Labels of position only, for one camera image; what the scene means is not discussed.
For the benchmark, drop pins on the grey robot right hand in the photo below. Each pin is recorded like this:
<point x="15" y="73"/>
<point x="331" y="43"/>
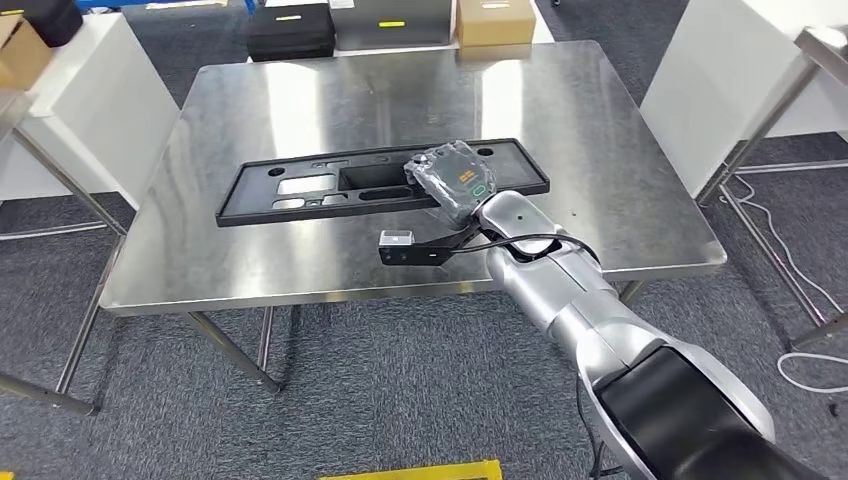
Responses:
<point x="450" y="179"/>

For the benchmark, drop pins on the black plastic mounting plate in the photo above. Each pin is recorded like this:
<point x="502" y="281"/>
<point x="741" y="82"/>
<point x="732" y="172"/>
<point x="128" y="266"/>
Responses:
<point x="248" y="195"/>

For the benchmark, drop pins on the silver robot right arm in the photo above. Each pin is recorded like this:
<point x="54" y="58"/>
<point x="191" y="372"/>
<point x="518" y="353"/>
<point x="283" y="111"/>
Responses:
<point x="563" y="291"/>

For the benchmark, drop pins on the stainless steel workbench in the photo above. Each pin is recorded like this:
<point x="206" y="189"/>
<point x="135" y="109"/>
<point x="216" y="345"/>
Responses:
<point x="331" y="99"/>

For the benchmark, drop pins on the grey flat panel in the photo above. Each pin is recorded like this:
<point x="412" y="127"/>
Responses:
<point x="391" y="33"/>

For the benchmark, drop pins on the brown cardboard box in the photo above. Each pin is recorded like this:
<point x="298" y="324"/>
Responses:
<point x="493" y="23"/>
<point x="20" y="56"/>

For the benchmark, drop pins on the white desk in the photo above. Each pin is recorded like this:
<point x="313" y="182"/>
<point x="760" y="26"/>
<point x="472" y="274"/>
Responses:
<point x="544" y="30"/>
<point x="715" y="79"/>
<point x="86" y="99"/>

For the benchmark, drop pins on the black zip case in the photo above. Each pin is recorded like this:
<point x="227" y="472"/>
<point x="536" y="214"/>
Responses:
<point x="53" y="20"/>
<point x="291" y="33"/>

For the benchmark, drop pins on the yellow floor tape square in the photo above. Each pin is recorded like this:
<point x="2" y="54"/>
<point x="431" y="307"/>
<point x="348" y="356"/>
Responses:
<point x="411" y="472"/>

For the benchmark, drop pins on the wrist camera with black bracket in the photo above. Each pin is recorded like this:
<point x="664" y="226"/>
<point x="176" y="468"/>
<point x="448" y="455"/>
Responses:
<point x="396" y="238"/>

